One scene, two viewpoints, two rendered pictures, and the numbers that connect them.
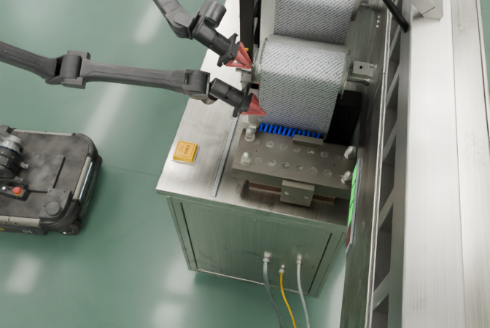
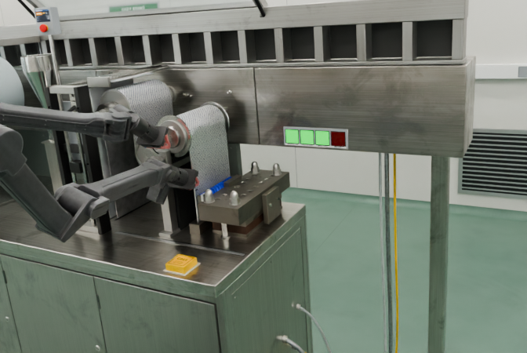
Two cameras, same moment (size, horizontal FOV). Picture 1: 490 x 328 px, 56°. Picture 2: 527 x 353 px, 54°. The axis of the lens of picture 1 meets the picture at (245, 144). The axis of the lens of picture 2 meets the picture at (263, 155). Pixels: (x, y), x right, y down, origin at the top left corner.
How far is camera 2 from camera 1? 1.67 m
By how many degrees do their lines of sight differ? 68
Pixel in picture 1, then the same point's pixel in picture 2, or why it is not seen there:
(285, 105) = (205, 161)
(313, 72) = (208, 115)
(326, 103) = (223, 141)
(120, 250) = not seen: outside the picture
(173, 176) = (206, 274)
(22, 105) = not seen: outside the picture
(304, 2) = (146, 101)
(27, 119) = not seen: outside the picture
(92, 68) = (99, 185)
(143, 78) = (136, 175)
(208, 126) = (158, 253)
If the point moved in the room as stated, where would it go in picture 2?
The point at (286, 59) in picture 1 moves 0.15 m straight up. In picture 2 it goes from (190, 116) to (186, 73)
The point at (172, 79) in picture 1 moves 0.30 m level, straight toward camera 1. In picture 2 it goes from (150, 167) to (252, 161)
